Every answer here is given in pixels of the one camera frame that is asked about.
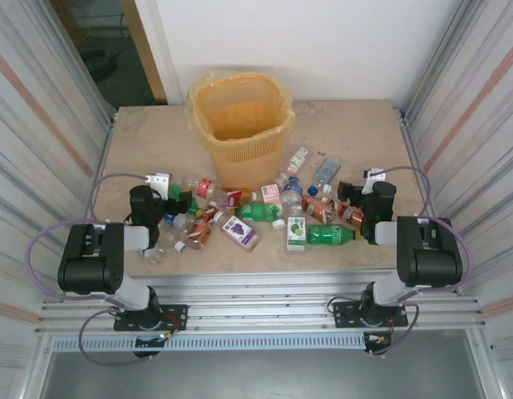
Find crushed green plastic bottle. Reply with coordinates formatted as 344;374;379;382
167;184;201;216

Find clear bottle blue cap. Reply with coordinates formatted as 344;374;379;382
162;211;193;232

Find clear bottle red label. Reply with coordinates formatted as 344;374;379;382
181;174;220;197

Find clear bottle grey label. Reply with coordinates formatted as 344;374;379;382
308;155;343;196

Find green soda bottle yellow cap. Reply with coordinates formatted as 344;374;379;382
306;224;363;247

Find amber tea bottle red label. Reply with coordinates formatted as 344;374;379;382
220;186;259;209

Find clear water bottle blue label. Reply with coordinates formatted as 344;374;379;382
279;176;306;212

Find small bottle green white label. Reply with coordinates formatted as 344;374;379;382
286;147;312;175

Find purple grape label bottle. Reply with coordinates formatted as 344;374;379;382
213;209;261;253

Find lime label juice bottle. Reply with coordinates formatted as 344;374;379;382
285;214;309;254

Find green soda bottle white label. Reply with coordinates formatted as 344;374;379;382
233;202;281;224

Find square bottle pink label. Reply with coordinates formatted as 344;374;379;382
260;184;286;231

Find orange plastic waste bin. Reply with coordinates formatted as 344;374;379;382
189;72;297;196

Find yellow plastic bin liner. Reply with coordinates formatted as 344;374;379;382
184;71;298;154

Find dark coiled object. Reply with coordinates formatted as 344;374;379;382
83;47;118;80

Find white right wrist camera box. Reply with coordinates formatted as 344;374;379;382
361;166;385;195

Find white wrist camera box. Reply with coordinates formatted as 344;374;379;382
361;166;385;195
144;171;173;200

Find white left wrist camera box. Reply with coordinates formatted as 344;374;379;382
144;171;173;200

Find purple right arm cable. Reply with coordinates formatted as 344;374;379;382
370;165;476;357

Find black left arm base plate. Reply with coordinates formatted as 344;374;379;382
113;303;189;333

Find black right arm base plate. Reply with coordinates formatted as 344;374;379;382
333;300;409;330

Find aluminium rail frame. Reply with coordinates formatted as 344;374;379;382
33;268;489;338

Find red black power wires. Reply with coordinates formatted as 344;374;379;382
158;313;187;341
363;319;401;354

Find wooden door frame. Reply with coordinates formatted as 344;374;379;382
119;0;169;104

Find grey slotted cable duct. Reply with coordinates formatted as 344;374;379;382
51;334;367;353

